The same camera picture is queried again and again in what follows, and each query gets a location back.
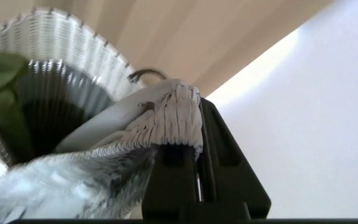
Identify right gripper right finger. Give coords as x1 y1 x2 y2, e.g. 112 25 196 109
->
197 98 272 218

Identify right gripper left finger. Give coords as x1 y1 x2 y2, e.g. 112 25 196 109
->
141 144 200 220

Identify pale grey shorts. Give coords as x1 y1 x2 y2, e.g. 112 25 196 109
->
0 78 204 224

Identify white laundry basket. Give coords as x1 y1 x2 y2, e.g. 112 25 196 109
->
0 7 167 175

